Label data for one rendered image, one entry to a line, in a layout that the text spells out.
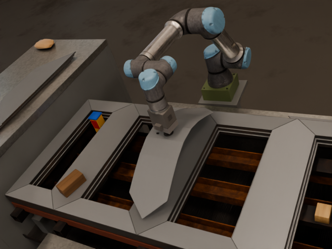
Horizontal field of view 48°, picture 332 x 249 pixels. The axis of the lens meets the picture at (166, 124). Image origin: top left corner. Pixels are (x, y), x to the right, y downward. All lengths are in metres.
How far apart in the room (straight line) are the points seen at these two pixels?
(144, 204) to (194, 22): 0.83
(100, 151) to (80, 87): 0.55
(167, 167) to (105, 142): 0.54
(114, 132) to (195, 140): 0.45
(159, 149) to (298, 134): 0.60
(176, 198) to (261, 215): 0.35
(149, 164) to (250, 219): 0.45
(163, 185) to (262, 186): 0.39
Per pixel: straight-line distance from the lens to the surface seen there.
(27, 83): 2.34
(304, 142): 1.68
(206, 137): 1.76
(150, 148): 1.57
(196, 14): 1.75
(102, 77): 2.48
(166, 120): 1.48
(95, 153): 1.92
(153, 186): 1.51
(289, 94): 3.32
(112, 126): 2.03
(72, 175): 1.80
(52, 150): 2.09
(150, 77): 1.38
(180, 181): 1.61
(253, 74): 3.61
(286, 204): 1.47
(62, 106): 2.23
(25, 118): 2.09
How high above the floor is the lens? 2.05
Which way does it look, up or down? 39 degrees down
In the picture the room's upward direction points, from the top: 20 degrees counter-clockwise
